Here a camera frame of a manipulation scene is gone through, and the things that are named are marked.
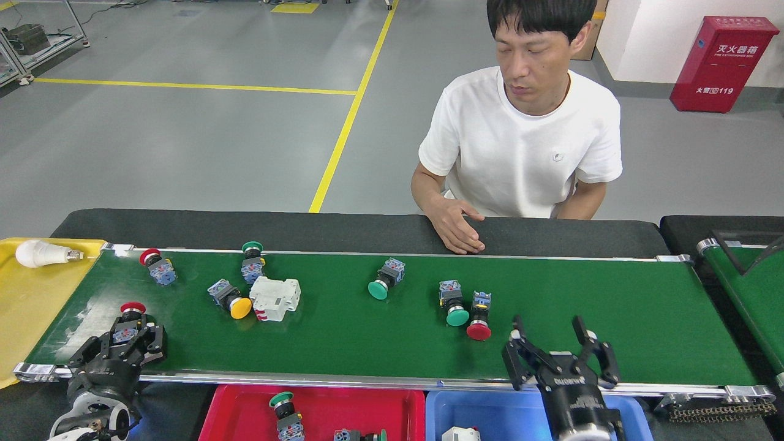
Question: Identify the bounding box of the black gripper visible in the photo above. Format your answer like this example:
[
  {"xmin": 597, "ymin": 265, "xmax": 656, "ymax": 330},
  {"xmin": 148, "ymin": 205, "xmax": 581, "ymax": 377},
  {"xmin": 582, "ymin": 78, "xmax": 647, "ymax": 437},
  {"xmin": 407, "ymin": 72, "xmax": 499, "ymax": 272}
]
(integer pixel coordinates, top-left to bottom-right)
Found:
[
  {"xmin": 502, "ymin": 315, "xmax": 622, "ymax": 432},
  {"xmin": 65, "ymin": 317, "xmax": 169, "ymax": 400}
]

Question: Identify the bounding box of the red push button switch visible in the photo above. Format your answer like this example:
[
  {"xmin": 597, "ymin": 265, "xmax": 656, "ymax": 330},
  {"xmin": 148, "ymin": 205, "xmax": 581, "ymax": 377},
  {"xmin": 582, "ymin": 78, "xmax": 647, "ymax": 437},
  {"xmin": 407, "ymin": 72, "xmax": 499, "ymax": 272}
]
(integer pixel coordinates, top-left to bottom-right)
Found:
[
  {"xmin": 118, "ymin": 301, "xmax": 149, "ymax": 345},
  {"xmin": 139, "ymin": 248, "xmax": 177, "ymax": 287},
  {"xmin": 465, "ymin": 290, "xmax": 492, "ymax": 342}
]

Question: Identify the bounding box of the yellow push button switch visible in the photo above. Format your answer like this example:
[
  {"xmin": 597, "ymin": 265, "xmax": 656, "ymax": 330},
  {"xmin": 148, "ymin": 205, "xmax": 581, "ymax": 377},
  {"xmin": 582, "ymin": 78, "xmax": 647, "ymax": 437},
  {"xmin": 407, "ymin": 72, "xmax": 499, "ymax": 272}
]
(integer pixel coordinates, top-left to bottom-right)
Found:
[{"xmin": 207, "ymin": 279, "xmax": 253, "ymax": 320}]

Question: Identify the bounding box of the yellow plastic tray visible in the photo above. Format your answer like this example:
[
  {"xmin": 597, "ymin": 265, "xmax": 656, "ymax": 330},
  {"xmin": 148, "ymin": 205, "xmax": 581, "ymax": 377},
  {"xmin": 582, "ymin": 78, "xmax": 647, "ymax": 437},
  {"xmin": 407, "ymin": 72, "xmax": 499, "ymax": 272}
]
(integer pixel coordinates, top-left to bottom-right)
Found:
[{"xmin": 0, "ymin": 238, "xmax": 108, "ymax": 390}]

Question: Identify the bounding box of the long green conveyor belt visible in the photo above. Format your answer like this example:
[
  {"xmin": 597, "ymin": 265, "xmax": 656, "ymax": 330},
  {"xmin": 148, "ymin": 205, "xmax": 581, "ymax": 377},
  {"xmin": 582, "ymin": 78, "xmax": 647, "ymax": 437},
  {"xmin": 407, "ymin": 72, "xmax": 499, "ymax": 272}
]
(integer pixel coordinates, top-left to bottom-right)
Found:
[{"xmin": 12, "ymin": 243, "xmax": 778, "ymax": 399}]

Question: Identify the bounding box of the green infeed conveyor belt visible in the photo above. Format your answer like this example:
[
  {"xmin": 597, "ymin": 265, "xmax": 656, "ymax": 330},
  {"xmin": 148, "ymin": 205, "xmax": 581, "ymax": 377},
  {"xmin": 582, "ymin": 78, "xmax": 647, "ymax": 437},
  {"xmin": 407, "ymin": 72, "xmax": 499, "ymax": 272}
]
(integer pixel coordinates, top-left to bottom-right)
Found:
[{"xmin": 696, "ymin": 232, "xmax": 784, "ymax": 386}]

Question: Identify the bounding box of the person's right hand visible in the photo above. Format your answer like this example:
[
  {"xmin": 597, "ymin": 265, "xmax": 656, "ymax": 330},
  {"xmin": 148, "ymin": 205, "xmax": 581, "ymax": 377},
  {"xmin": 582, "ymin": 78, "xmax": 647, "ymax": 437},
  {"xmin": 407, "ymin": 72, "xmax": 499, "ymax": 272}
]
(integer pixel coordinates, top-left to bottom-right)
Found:
[{"xmin": 429, "ymin": 196, "xmax": 486, "ymax": 255}]

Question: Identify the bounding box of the blue plastic bin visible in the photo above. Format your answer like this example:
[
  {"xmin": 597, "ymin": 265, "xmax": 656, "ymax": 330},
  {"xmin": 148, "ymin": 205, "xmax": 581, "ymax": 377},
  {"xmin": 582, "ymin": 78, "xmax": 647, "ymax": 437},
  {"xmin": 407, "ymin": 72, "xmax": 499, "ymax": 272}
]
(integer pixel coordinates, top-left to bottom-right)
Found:
[{"xmin": 426, "ymin": 389, "xmax": 655, "ymax": 441}]

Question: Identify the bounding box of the white light bulb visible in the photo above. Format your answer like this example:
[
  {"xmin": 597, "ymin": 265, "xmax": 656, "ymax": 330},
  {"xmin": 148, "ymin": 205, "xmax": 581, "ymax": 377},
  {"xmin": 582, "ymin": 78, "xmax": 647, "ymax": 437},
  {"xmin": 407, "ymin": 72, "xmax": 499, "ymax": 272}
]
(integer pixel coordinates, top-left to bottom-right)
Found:
[{"xmin": 15, "ymin": 240, "xmax": 85, "ymax": 268}]

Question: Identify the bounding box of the person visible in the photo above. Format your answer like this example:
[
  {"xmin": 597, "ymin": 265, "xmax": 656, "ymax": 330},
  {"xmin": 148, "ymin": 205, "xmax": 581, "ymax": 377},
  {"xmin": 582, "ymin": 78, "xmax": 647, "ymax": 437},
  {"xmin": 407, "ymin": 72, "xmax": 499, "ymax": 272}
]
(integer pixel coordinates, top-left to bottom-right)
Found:
[{"xmin": 410, "ymin": 0, "xmax": 624, "ymax": 255}]

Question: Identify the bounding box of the red plastic bin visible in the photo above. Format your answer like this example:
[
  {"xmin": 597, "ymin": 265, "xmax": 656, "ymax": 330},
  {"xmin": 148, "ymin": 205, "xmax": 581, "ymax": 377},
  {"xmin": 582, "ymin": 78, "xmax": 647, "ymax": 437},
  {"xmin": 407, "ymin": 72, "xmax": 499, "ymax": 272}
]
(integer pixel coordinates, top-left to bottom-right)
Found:
[{"xmin": 199, "ymin": 385, "xmax": 426, "ymax": 441}]

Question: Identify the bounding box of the metal wheeled rack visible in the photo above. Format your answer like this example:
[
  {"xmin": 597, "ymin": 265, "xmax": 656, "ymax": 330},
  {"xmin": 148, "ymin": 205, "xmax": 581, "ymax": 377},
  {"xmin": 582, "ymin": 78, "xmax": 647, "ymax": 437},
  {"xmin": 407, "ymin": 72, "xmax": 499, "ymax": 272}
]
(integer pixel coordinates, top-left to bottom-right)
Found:
[{"xmin": 0, "ymin": 0, "xmax": 91, "ymax": 86}]

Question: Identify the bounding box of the brown cardboard box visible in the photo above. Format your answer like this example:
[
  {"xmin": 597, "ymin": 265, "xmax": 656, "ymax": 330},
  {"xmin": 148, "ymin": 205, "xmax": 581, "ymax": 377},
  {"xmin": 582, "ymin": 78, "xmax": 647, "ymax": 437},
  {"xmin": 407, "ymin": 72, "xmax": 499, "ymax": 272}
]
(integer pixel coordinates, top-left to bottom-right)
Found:
[{"xmin": 573, "ymin": 0, "xmax": 610, "ymax": 61}]

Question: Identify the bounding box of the dark grey box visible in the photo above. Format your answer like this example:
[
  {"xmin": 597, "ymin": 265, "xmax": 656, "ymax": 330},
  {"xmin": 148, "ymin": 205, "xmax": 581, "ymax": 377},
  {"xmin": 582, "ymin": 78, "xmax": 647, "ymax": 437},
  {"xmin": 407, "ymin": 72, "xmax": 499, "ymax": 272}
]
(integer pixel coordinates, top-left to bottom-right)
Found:
[{"xmin": 6, "ymin": 23, "xmax": 51, "ymax": 56}]

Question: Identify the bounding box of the red fire extinguisher box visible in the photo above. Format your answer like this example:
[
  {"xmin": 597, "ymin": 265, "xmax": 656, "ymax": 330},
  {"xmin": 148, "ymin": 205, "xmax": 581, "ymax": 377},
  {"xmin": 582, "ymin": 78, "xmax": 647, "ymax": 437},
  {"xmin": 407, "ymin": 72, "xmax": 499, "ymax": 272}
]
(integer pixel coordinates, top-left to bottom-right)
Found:
[{"xmin": 669, "ymin": 16, "xmax": 780, "ymax": 114}]

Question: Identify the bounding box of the black drive chain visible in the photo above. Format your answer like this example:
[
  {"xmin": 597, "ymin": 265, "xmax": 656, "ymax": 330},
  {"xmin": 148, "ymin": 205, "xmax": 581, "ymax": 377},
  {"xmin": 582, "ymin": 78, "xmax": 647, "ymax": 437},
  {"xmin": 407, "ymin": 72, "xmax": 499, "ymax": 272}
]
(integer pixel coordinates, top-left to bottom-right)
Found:
[{"xmin": 668, "ymin": 399, "xmax": 777, "ymax": 423}]

